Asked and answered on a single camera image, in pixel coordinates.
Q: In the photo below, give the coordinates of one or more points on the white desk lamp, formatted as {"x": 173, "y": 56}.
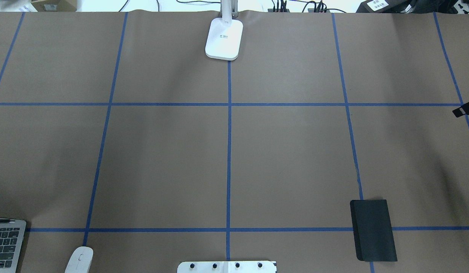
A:
{"x": 225, "y": 33}

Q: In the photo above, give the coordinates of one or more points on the black mouse pad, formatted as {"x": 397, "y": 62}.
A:
{"x": 373, "y": 234}

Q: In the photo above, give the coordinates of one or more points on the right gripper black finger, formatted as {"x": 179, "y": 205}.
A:
{"x": 462, "y": 110}

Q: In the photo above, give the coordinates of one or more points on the white computer mouse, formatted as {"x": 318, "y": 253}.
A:
{"x": 80, "y": 261}

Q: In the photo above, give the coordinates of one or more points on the grey laptop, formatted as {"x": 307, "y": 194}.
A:
{"x": 12, "y": 233}

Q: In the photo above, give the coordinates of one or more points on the cardboard box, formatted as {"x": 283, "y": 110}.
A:
{"x": 55, "y": 5}

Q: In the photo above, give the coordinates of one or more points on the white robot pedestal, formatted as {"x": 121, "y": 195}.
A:
{"x": 249, "y": 266}

